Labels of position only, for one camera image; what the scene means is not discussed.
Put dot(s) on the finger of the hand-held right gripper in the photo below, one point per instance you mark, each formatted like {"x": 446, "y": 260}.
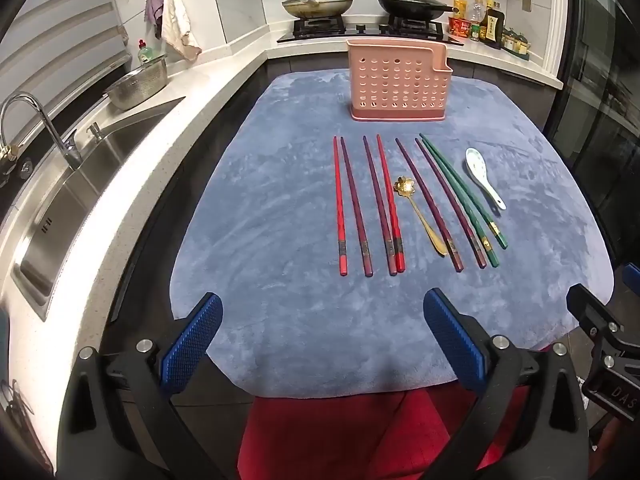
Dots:
{"x": 595, "y": 310}
{"x": 633, "y": 279}

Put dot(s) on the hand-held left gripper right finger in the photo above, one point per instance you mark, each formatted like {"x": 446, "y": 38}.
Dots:
{"x": 452, "y": 340}

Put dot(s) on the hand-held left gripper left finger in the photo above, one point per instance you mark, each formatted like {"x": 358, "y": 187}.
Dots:
{"x": 192, "y": 340}

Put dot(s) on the green chopstick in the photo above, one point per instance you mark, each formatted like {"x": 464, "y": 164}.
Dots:
{"x": 463, "y": 210}
{"x": 470, "y": 200}

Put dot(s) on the maroon chopstick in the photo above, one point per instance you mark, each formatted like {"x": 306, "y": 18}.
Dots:
{"x": 448, "y": 201}
{"x": 426, "y": 201}
{"x": 355, "y": 205}
{"x": 379, "y": 205}

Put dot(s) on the red chopstick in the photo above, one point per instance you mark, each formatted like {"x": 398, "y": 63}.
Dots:
{"x": 389, "y": 200}
{"x": 339, "y": 210}

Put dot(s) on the gold flower spoon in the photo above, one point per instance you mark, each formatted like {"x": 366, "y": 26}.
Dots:
{"x": 402, "y": 186}

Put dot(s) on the white ceramic spoon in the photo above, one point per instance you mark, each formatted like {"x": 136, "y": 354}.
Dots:
{"x": 475, "y": 162}

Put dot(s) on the pink perforated utensil holder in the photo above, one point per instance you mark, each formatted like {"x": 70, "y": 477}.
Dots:
{"x": 400, "y": 116}

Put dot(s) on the red cloth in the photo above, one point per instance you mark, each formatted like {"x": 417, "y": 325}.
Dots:
{"x": 350, "y": 435}

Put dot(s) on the blue-grey plush mat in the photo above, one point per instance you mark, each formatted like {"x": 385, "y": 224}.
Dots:
{"x": 280, "y": 185}

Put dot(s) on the stainless steel sink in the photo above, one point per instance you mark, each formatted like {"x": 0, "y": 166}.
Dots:
{"x": 85, "y": 195}

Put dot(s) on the glass sliding door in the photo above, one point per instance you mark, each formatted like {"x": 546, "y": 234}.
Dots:
{"x": 600, "y": 85}

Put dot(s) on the sink soap dispenser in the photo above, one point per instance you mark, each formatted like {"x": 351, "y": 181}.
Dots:
{"x": 94, "y": 131}

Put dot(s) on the chrome faucet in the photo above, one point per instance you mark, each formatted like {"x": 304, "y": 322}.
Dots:
{"x": 50, "y": 125}

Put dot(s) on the steel colander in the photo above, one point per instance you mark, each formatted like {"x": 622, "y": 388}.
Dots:
{"x": 137, "y": 85}

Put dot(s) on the tray of small jars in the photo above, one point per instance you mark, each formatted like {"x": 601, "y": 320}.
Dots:
{"x": 516, "y": 42}

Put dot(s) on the dark soy sauce bottle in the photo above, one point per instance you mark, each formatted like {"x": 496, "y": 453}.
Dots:
{"x": 492, "y": 27}

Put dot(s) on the green dish soap bottle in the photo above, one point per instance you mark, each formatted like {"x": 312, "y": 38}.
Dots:
{"x": 144, "y": 52}

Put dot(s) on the red seasoning packet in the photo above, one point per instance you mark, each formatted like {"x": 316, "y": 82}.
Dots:
{"x": 458, "y": 27}

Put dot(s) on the clear oil bottle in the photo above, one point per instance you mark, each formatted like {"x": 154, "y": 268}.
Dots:
{"x": 476, "y": 10}

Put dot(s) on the white hanging towel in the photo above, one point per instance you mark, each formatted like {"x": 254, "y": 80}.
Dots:
{"x": 177, "y": 20}

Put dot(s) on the yellow seasoning packet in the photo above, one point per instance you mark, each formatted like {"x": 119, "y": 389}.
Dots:
{"x": 460, "y": 6}

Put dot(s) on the black gas stove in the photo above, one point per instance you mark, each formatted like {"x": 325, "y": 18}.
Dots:
{"x": 360, "y": 30}

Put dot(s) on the purple hanging cloth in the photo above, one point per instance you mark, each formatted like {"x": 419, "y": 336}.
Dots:
{"x": 156, "y": 5}

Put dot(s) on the black wok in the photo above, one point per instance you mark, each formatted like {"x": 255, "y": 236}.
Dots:
{"x": 412, "y": 5}

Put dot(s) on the white window blinds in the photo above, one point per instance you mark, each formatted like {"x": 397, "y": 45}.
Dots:
{"x": 60, "y": 25}

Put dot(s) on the wok with glass lid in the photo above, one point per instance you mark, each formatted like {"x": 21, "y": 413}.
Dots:
{"x": 317, "y": 4}

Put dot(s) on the grey wall outlet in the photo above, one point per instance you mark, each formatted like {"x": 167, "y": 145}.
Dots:
{"x": 527, "y": 3}

